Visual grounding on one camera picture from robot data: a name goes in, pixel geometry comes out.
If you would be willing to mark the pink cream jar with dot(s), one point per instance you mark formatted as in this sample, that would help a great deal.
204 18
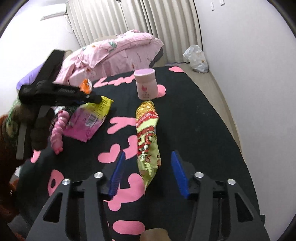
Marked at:
147 88

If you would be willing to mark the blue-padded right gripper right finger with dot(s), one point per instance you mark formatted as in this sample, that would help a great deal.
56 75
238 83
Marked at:
196 187

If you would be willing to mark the black pink-patterned table cloth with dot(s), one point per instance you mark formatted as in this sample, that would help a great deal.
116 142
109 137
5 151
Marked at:
187 123

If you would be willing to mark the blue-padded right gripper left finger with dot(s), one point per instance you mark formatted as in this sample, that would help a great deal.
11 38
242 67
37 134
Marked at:
101 186

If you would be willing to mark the white plastic bag on floor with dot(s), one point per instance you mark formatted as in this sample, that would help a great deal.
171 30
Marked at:
196 59

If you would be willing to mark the pink snack wrapper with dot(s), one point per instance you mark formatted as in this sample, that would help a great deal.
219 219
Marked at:
87 119

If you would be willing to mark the pink floral duvet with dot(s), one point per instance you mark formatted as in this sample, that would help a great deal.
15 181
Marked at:
72 70

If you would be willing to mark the white wall switch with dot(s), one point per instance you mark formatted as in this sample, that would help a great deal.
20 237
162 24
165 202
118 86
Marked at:
212 6

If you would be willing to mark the orange plastic bag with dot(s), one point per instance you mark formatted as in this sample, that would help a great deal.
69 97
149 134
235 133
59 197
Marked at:
86 86

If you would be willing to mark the beige pleated curtain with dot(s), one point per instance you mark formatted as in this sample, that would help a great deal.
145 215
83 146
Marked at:
174 22

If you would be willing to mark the green checkered cloth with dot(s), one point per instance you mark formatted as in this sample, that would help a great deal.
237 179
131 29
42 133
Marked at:
12 119

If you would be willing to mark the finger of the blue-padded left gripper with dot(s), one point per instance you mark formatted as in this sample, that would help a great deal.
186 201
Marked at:
83 98

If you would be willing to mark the pink caterpillar toy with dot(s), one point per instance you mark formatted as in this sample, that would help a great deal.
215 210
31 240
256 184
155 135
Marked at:
58 130

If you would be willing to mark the bed with pink sheet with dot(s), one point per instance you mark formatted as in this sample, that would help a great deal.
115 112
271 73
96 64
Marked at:
140 57

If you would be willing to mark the yellow red snack wrapper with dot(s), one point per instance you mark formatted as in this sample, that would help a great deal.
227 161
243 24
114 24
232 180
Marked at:
148 155

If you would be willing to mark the purple pillow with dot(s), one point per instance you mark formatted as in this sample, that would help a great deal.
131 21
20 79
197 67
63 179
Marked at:
29 78

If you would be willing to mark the white air conditioner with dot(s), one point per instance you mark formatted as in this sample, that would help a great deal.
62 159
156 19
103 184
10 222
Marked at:
52 11

